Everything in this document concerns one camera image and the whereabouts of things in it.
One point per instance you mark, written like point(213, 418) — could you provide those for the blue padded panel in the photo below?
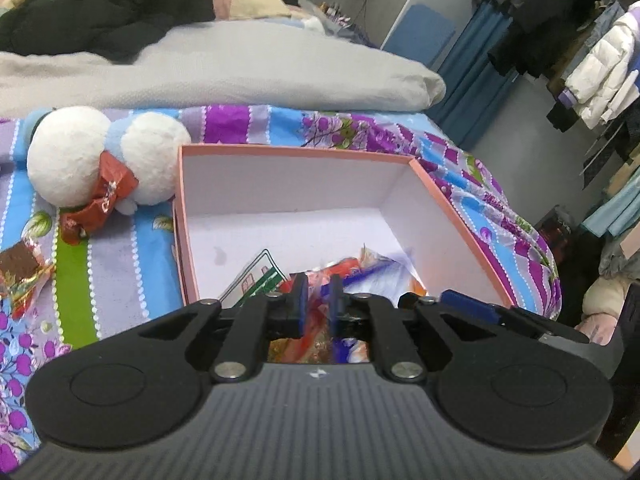
point(420, 35)

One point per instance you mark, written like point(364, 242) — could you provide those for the grey hanging garment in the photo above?
point(620, 260)

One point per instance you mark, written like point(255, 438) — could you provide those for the cream puffy coat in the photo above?
point(605, 300)

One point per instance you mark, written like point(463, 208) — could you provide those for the teal hanging garment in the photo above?
point(615, 205)

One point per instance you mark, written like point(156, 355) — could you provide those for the blue curtain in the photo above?
point(475, 75)

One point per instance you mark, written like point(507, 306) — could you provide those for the white puffer jacket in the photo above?
point(600, 70)

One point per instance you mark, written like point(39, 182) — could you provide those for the black jacket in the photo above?
point(100, 10)

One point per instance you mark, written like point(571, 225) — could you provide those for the green clear snack packet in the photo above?
point(252, 277)

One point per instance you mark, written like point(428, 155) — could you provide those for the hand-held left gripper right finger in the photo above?
point(335, 305)

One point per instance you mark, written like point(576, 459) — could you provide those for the orange snack packet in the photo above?
point(317, 305)

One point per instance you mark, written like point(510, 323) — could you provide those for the beige pillow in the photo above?
point(255, 2)

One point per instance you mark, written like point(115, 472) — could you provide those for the white plush toy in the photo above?
point(65, 160)

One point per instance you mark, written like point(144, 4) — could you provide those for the grey blanket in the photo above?
point(250, 70)

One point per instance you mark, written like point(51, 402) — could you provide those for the pink cardboard box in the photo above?
point(300, 185)

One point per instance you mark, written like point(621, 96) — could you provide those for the blue snack packet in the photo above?
point(370, 272)

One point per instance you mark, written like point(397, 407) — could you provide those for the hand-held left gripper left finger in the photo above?
point(300, 305)

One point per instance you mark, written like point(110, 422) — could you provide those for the brown snack packet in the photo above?
point(20, 262)

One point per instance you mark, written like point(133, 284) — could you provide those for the purple floral bed sheet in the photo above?
point(120, 270)

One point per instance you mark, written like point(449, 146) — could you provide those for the red snack wrapper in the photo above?
point(107, 195)

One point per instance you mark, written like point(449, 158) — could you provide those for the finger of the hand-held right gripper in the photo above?
point(470, 305)

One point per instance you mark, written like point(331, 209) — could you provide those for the pink pillow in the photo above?
point(221, 0)

